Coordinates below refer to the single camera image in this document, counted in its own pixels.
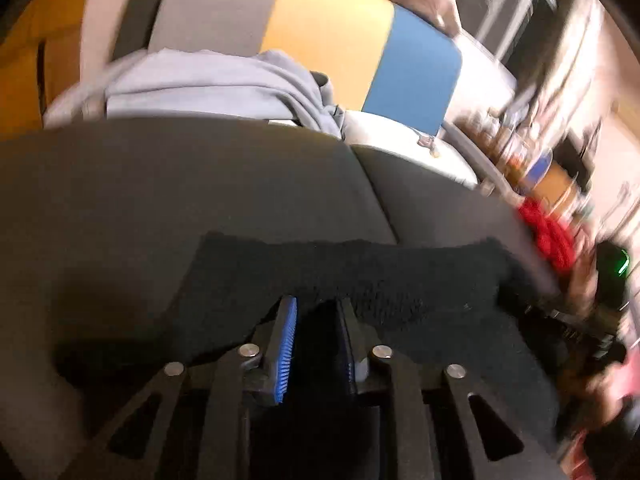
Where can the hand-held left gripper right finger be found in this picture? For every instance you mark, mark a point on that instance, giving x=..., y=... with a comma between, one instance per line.
x=347, y=355

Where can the light grey hoodie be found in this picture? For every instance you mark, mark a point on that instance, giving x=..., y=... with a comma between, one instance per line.
x=210, y=90

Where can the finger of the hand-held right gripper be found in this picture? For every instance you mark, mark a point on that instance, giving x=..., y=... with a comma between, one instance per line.
x=555, y=312

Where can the pink cloth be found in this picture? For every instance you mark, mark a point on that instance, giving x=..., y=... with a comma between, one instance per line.
x=620, y=385

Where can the dark window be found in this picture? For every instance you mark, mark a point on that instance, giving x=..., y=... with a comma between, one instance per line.
x=505, y=5

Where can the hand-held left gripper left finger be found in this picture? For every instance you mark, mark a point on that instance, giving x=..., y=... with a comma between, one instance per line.
x=285, y=350

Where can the red cloth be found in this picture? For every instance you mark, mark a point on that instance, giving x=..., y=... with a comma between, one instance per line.
x=547, y=237

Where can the black towel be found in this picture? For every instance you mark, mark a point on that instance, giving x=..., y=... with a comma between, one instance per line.
x=425, y=285

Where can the cluttered side table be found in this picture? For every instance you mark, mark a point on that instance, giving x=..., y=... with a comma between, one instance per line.
x=530, y=160

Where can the grey yellow blue sofa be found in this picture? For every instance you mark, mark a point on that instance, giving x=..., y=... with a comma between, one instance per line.
x=150, y=185

